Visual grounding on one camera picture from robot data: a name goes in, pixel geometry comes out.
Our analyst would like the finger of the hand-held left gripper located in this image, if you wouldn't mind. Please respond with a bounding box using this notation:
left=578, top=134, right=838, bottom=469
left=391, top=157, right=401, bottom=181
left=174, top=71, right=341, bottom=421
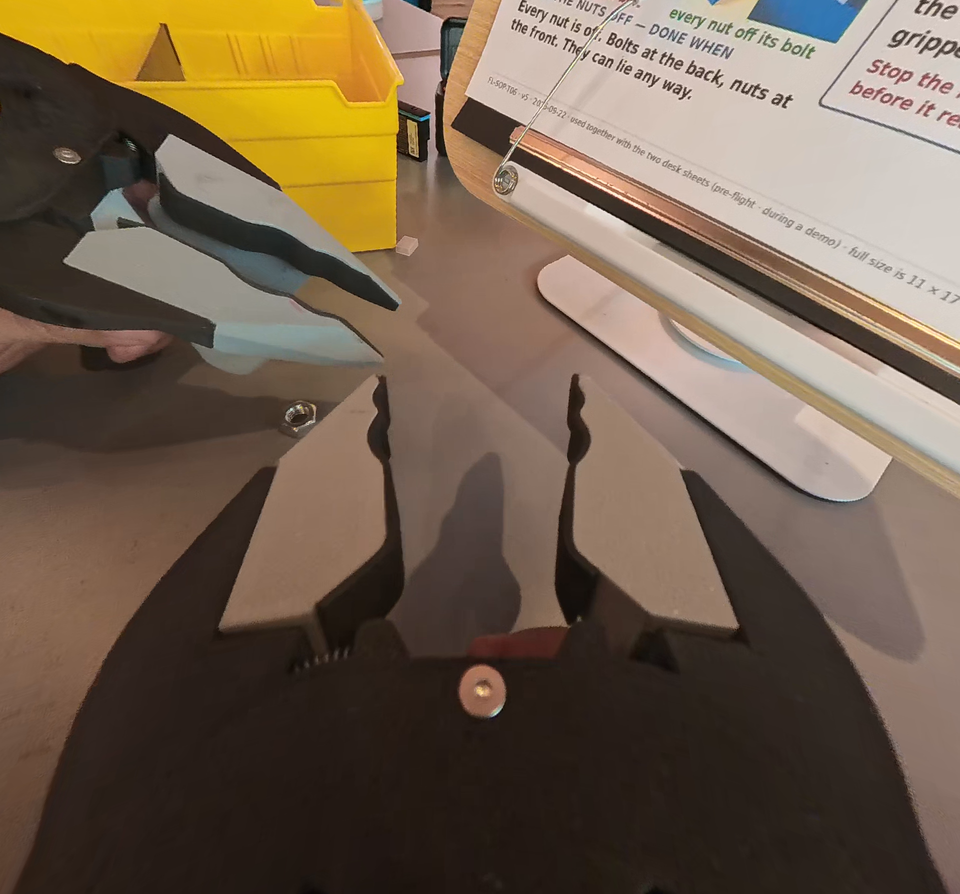
left=63, top=225, right=385, bottom=376
left=90, top=133, right=402, bottom=312

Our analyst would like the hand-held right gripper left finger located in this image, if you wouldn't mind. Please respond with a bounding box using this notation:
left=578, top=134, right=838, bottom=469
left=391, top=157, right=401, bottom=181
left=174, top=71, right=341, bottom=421
left=217, top=374, right=406, bottom=645

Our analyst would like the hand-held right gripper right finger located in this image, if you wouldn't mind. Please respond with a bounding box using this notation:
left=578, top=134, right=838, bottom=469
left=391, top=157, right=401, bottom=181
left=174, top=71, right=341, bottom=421
left=555, top=373, right=742, bottom=644

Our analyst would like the yellow plastic bin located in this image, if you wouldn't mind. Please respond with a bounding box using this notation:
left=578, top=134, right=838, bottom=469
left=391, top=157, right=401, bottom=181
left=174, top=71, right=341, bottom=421
left=0, top=0, right=406, bottom=254

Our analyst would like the person's left hand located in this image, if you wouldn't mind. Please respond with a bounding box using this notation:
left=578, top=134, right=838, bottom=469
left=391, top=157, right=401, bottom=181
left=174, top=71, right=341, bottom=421
left=0, top=305, right=181, bottom=378

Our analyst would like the small black battery pack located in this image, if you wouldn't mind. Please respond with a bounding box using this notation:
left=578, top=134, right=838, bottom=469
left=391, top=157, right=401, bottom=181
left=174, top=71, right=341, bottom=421
left=396, top=101, right=434, bottom=162

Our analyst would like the instruction sheet on stand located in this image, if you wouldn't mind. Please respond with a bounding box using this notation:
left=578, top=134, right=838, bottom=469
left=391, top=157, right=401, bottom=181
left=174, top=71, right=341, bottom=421
left=442, top=0, right=960, bottom=501

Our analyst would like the printed instruction sheet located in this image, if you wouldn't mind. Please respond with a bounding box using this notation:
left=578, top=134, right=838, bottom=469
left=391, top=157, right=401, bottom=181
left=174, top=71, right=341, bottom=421
left=465, top=0, right=960, bottom=344

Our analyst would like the metal wire page holder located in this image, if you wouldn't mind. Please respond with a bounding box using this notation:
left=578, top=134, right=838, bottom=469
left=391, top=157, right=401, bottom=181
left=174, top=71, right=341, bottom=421
left=491, top=0, right=710, bottom=198

